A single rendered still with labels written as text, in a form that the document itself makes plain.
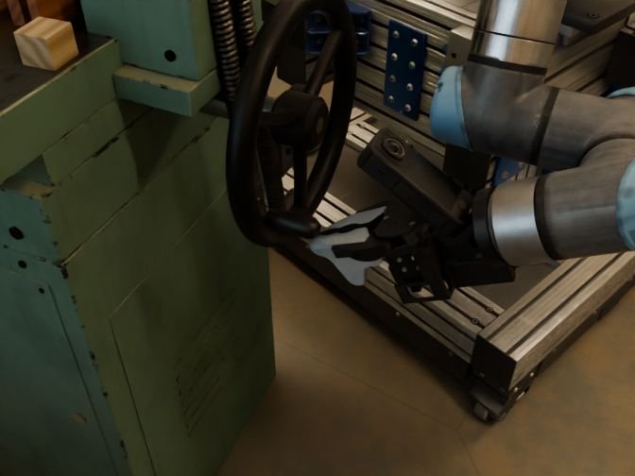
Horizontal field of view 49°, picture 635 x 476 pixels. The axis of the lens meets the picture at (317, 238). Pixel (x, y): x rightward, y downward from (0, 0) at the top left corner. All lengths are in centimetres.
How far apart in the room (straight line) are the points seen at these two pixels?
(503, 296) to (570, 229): 87
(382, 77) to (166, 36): 73
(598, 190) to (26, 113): 50
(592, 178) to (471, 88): 15
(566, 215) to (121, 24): 47
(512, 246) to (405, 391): 94
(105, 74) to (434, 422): 100
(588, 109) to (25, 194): 54
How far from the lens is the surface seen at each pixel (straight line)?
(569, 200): 59
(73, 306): 83
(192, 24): 71
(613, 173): 59
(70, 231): 78
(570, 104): 67
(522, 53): 67
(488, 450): 147
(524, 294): 146
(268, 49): 66
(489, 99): 67
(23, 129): 69
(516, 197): 61
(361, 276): 71
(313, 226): 71
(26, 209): 76
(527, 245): 60
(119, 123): 80
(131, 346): 95
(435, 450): 145
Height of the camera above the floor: 122
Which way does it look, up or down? 41 degrees down
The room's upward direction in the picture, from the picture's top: straight up
